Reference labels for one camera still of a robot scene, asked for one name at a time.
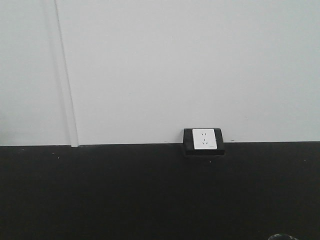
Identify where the clear glass beaker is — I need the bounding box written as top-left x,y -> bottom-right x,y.
268,233 -> 299,240

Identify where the black socket mounting box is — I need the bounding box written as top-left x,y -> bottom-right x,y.
183,128 -> 225,158

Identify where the white wall power socket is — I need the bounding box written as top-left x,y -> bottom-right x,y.
192,128 -> 218,150

